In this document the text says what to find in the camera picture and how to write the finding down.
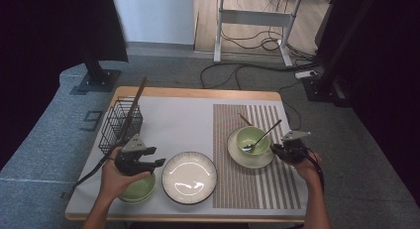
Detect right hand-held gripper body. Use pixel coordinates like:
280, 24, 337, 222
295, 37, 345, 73
278, 130, 312, 165

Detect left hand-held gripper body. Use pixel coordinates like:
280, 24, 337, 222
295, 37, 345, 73
113, 133, 149, 177

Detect metal spoon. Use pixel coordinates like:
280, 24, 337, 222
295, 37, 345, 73
241, 119, 283, 154

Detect black wire cutlery basket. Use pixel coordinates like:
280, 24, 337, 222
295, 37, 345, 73
98, 96, 145, 156

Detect person's right hand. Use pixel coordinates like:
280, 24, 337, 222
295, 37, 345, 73
292, 150, 323, 186

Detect person's left hand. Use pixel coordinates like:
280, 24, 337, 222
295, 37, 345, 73
98, 147, 152, 201

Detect white plate dark rim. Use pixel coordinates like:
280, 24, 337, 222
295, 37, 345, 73
160, 151, 218, 205

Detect striped woven placemat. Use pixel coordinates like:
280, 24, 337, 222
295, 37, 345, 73
212, 103, 303, 210

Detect white power strip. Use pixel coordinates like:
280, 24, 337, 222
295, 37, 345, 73
294, 69, 318, 80

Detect grey-blue floor mat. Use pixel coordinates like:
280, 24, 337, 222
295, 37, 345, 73
0, 61, 122, 229

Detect black curtain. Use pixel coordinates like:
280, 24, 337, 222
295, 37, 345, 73
315, 0, 420, 203

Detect thin black floor cable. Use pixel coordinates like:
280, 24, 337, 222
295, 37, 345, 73
277, 80, 302, 132

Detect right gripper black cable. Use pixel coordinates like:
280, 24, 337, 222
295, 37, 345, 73
296, 146, 325, 193

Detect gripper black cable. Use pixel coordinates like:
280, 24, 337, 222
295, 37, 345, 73
296, 146, 325, 193
72, 153, 117, 190

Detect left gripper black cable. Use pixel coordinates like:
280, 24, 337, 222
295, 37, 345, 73
72, 153, 117, 190

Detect black stand with base plate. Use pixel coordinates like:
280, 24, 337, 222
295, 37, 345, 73
69, 50, 123, 95
300, 0, 380, 108

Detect long black floor cable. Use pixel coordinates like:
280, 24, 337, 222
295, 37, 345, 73
199, 58, 320, 90

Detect black cables under desk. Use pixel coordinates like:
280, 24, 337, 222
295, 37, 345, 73
220, 0, 318, 58

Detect white standing desk frame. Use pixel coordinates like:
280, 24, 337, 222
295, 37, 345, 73
211, 0, 337, 68

